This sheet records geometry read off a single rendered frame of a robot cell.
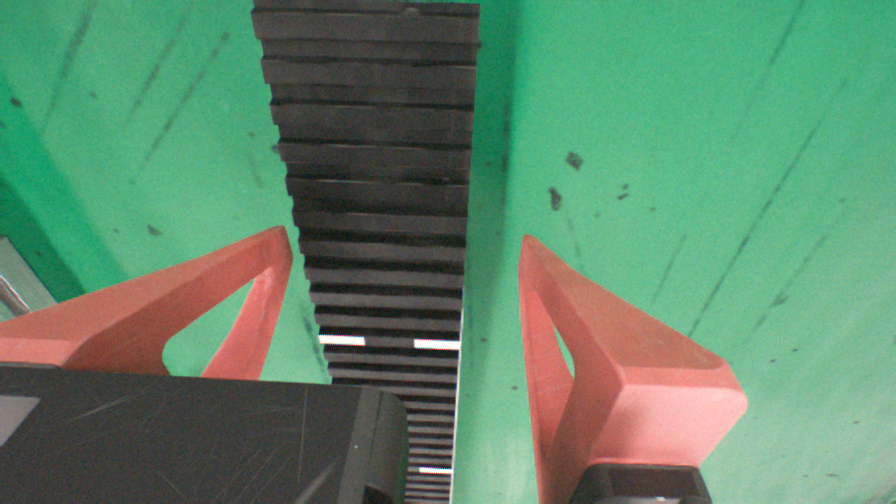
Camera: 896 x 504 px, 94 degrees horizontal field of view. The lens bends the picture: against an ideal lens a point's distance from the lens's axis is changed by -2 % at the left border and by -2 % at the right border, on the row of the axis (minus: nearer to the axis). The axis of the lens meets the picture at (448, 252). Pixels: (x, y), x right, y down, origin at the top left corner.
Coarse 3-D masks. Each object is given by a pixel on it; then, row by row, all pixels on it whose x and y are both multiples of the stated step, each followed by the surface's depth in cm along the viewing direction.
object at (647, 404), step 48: (528, 240) 13; (528, 288) 13; (576, 288) 9; (528, 336) 12; (576, 336) 8; (624, 336) 7; (672, 336) 7; (528, 384) 12; (576, 384) 8; (624, 384) 6; (672, 384) 6; (720, 384) 6; (576, 432) 8; (624, 432) 7; (672, 432) 7; (720, 432) 7; (576, 480) 8; (624, 480) 7; (672, 480) 7
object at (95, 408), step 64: (256, 256) 12; (64, 320) 7; (128, 320) 7; (192, 320) 9; (256, 320) 12; (0, 384) 6; (64, 384) 6; (128, 384) 6; (192, 384) 6; (256, 384) 6; (320, 384) 6; (0, 448) 5; (64, 448) 5; (128, 448) 5; (192, 448) 5; (256, 448) 5; (320, 448) 5; (384, 448) 5
